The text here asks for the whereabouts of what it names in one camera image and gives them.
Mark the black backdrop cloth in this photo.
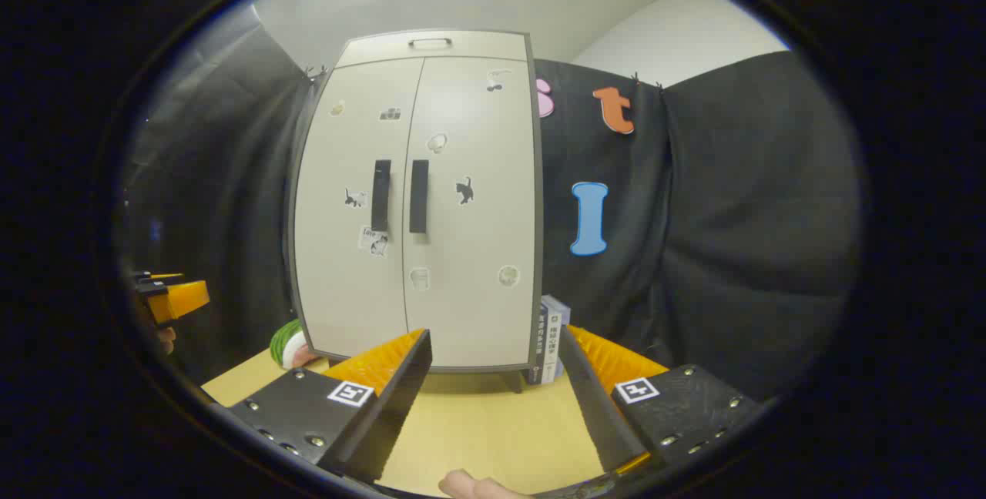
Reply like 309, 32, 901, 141
116, 2, 864, 407

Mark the white shoe cabinet door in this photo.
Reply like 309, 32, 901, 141
402, 56, 536, 369
291, 59, 424, 361

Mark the green striped watermelon toy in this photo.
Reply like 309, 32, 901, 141
270, 319, 318, 370

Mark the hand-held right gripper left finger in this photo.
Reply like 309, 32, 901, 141
227, 328, 434, 484

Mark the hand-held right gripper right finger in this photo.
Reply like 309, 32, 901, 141
558, 323, 771, 477

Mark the white box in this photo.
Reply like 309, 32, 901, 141
528, 295, 572, 386

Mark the white double-door shoe cabinet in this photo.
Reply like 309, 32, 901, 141
287, 29, 545, 394

